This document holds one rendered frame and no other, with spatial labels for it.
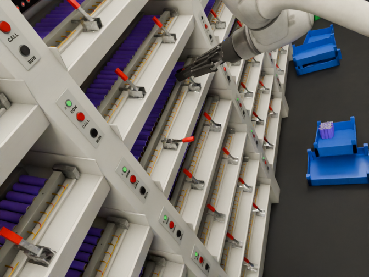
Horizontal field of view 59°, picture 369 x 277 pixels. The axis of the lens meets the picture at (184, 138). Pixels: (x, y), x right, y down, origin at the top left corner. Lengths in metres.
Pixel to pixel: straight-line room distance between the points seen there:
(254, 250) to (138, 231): 0.84
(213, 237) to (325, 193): 0.85
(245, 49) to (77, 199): 0.59
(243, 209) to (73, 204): 0.91
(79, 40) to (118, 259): 0.48
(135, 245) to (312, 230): 1.13
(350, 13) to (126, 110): 0.52
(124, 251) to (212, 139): 0.57
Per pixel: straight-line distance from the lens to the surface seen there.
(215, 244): 1.15
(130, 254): 0.77
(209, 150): 1.15
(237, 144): 1.41
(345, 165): 1.94
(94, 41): 0.73
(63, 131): 0.62
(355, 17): 0.75
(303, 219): 1.78
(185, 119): 1.01
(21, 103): 0.62
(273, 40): 0.90
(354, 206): 1.79
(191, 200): 1.03
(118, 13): 0.82
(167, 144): 0.92
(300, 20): 0.89
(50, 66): 0.63
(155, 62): 0.95
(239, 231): 1.38
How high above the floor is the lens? 1.48
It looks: 35 degrees down
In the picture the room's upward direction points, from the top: 32 degrees counter-clockwise
